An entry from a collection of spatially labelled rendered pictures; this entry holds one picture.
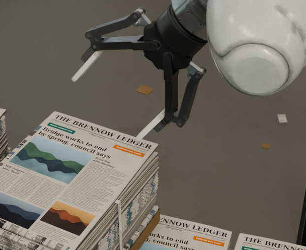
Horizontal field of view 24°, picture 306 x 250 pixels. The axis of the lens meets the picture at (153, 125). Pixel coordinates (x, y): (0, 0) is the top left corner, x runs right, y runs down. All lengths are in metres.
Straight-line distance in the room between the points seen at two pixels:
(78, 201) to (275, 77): 0.79
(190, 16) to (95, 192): 0.62
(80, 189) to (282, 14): 0.83
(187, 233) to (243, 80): 1.00
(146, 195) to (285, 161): 1.69
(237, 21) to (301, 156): 2.54
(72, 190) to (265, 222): 1.56
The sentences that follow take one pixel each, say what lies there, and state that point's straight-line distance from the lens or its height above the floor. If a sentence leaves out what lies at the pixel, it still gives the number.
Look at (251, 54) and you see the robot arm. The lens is 0.77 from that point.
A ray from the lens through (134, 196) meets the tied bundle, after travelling 1.57.
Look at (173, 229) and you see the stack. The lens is 1.76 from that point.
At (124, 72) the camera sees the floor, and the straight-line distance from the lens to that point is 3.78.
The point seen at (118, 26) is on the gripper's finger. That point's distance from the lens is 1.06.
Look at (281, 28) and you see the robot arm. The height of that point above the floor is 1.71.
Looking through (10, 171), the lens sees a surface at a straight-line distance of 1.58.
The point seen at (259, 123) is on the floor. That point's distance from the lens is 3.46.
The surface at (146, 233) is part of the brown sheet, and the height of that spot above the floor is 0.86.
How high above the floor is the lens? 2.10
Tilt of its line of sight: 38 degrees down
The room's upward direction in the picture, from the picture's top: straight up
